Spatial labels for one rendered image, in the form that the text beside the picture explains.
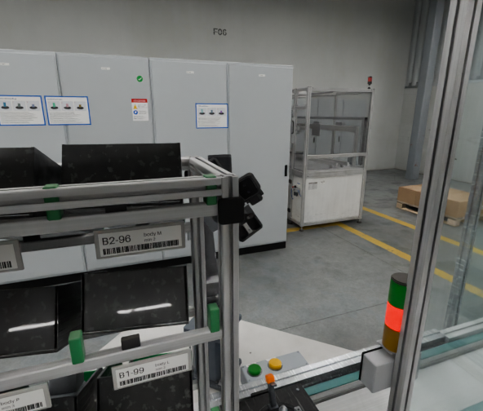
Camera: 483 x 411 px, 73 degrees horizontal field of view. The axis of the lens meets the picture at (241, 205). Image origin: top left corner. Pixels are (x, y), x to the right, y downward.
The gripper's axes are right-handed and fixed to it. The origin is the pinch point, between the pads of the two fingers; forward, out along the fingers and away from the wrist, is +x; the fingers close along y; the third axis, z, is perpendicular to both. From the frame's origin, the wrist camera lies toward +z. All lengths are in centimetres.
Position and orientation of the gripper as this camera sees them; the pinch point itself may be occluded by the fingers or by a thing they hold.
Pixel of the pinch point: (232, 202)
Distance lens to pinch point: 64.7
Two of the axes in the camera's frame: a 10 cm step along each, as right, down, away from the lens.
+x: 2.0, 1.0, -9.8
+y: 5.6, 8.0, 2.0
